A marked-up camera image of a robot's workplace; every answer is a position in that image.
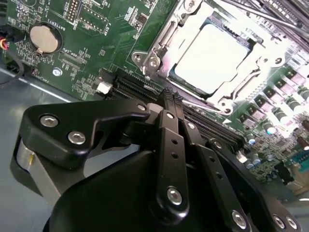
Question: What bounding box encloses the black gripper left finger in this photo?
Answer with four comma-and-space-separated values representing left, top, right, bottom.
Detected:
10, 88, 189, 219

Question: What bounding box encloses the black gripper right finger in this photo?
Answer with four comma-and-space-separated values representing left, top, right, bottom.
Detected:
173, 93, 303, 232

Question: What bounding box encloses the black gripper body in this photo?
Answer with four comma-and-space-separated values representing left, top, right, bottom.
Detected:
42, 151, 231, 232

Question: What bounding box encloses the silver square CPU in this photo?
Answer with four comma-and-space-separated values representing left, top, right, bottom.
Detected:
169, 18, 264, 96

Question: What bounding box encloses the metal socket cover frame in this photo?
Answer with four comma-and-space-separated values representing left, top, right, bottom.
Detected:
142, 0, 287, 114

